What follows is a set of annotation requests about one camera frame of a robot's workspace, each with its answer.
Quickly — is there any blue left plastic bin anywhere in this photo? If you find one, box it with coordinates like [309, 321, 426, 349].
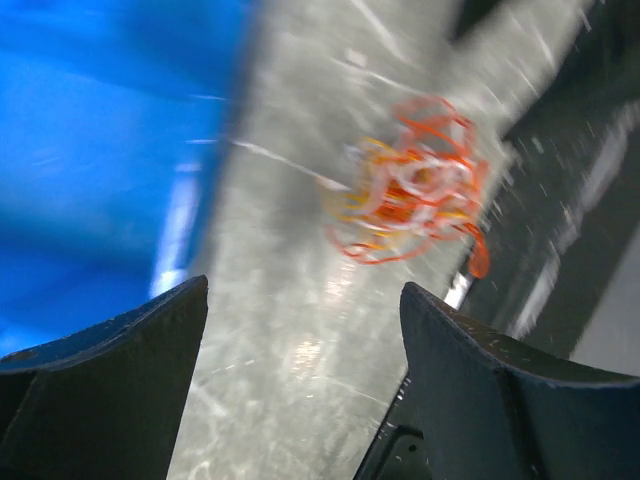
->
[1, 1, 260, 355]

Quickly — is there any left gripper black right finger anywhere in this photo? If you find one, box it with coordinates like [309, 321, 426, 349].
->
[399, 282, 639, 479]

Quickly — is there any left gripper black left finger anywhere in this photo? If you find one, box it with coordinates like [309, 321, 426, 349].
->
[1, 276, 208, 479]

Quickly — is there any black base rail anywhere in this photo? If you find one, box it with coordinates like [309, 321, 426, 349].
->
[356, 1, 639, 479]

